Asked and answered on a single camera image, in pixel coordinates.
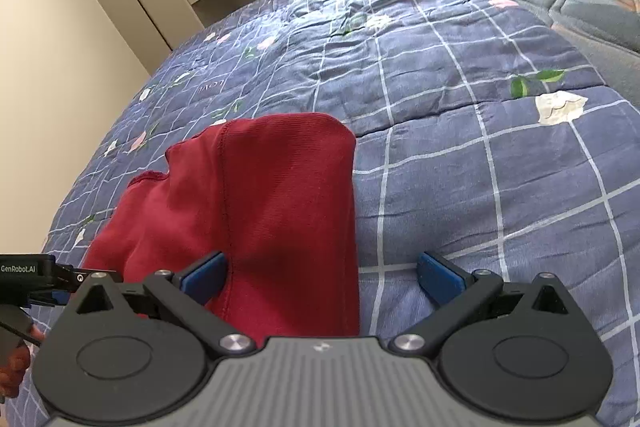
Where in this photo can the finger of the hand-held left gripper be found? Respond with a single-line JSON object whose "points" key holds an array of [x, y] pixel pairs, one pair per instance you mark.
{"points": [[67, 278], [45, 299]]}

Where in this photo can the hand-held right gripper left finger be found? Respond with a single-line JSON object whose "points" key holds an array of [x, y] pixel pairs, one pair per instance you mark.
{"points": [[205, 279]]}

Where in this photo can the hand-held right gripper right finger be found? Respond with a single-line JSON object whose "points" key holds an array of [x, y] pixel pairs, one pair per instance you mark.
{"points": [[440, 279]]}

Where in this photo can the red sweater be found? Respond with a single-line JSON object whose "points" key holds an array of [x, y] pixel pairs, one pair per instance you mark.
{"points": [[280, 207]]}

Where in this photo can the person's left hand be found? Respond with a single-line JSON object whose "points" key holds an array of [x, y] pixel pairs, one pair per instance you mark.
{"points": [[12, 372]]}

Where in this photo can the blue checked floral quilt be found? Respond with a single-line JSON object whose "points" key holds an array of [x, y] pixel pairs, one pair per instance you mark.
{"points": [[475, 157]]}

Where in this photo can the grey brown quilted blanket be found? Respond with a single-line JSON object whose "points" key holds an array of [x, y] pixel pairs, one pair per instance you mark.
{"points": [[575, 2]]}

